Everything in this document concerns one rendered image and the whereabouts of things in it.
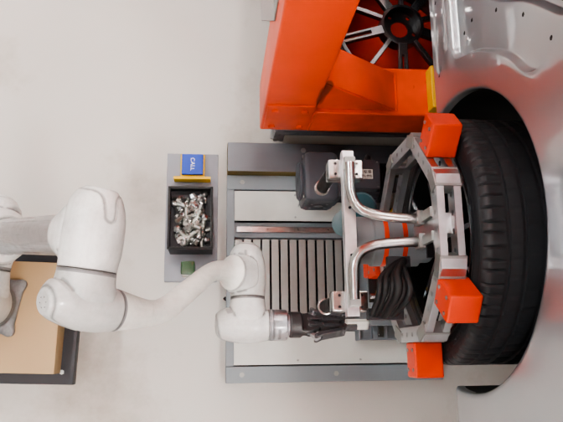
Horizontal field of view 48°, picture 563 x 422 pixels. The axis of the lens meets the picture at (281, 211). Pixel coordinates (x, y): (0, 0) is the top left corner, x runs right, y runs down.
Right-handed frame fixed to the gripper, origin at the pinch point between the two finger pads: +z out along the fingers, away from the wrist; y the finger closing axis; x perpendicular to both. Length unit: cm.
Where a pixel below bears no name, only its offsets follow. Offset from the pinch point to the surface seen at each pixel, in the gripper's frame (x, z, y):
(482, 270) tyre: 43, 18, 29
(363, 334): -36, 13, -34
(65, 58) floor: 35, -105, -125
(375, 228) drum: 36.4, -0.3, 3.5
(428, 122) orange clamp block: 65, 9, 1
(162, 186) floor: -3, -63, -86
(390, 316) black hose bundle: 24.7, 0.7, 24.3
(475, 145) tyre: 63, 19, 7
